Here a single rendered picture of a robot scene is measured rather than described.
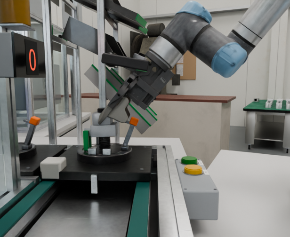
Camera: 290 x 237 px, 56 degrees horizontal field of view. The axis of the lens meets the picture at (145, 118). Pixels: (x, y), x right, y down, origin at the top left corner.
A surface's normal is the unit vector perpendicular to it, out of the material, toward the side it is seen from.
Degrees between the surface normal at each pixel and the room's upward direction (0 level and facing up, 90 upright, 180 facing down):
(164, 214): 0
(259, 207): 0
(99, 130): 90
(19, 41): 90
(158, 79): 90
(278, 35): 90
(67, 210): 0
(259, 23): 106
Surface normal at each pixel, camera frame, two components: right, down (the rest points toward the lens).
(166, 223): 0.00, -0.99
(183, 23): -0.30, -0.09
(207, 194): -0.04, 0.14
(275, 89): -0.41, 0.13
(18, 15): 0.61, 0.11
